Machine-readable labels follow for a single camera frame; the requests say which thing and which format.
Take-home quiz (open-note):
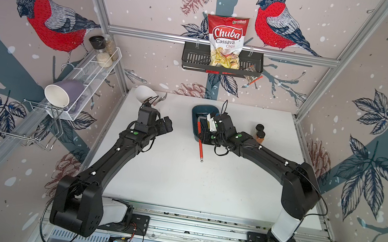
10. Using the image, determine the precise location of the teal plastic storage box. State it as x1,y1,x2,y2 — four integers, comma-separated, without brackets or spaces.
191,105,219,145

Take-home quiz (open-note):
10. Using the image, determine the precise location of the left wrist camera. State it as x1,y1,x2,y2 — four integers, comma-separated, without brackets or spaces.
134,104,160,135

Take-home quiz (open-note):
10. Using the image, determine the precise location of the orange spice bottle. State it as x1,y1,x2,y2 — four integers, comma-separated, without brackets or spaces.
255,130,266,144

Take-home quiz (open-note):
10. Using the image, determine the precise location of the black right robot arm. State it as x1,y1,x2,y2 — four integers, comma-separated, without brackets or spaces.
199,113,321,242

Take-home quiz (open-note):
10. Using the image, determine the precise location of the clear glass jar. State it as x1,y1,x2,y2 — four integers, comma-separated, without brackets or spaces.
103,34,118,61

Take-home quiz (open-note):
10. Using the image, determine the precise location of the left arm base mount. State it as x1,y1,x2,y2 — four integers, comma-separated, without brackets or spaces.
98,213,150,236

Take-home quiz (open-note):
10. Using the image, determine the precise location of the purple cup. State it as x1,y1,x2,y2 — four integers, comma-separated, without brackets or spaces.
44,79,85,112

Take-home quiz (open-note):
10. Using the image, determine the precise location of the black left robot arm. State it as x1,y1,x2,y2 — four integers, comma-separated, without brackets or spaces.
49,107,173,237

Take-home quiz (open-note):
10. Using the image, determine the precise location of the red Chuba chips bag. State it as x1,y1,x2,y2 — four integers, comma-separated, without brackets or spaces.
207,14,249,70

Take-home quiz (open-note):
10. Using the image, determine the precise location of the black lid spice jar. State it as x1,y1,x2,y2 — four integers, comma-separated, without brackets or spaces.
89,35,113,69

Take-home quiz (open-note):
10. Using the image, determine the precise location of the chrome wire cup holder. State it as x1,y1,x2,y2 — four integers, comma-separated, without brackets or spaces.
0,99,64,151

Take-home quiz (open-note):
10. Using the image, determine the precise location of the white ceramic utensil cup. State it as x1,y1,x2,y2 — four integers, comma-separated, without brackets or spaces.
134,85,160,106

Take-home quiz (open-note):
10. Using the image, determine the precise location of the red handled hex key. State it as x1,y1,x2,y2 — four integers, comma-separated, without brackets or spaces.
196,113,213,163

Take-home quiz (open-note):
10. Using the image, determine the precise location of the white wire wall shelf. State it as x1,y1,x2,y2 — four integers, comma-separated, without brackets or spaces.
45,48,122,121

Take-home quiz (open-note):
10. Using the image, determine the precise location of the black wire wall basket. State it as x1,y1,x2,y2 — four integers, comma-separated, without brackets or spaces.
181,42,264,78

